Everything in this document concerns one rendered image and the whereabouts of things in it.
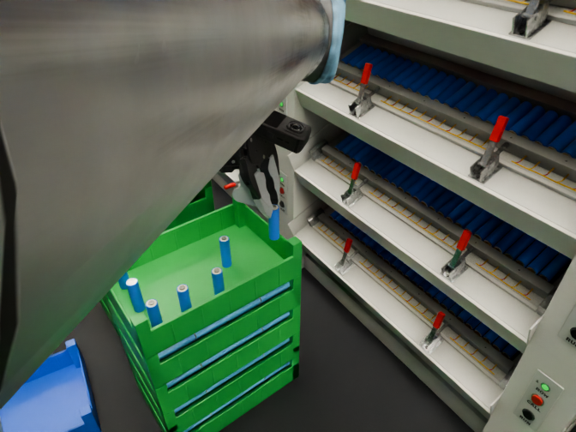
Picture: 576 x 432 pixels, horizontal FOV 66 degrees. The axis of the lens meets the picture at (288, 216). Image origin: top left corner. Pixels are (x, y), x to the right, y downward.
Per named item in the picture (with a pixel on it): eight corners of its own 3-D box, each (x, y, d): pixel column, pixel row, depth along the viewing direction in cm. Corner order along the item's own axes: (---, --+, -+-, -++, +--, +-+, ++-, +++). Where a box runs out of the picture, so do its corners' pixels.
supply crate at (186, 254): (146, 361, 67) (135, 327, 62) (99, 283, 79) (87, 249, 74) (302, 274, 81) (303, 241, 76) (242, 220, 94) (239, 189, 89)
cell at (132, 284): (123, 280, 70) (132, 308, 74) (128, 287, 69) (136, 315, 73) (135, 275, 71) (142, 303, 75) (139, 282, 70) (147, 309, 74)
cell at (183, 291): (185, 321, 72) (179, 293, 68) (180, 314, 73) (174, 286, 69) (195, 315, 73) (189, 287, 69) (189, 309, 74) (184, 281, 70)
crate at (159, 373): (155, 391, 71) (146, 361, 67) (111, 313, 84) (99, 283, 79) (301, 304, 86) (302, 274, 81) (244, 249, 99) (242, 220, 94)
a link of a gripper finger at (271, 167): (257, 199, 78) (240, 153, 73) (288, 199, 75) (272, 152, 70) (250, 210, 76) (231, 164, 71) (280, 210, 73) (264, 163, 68)
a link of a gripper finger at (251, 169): (261, 189, 71) (247, 138, 67) (270, 189, 70) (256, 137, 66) (246, 203, 67) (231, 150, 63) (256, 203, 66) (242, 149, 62)
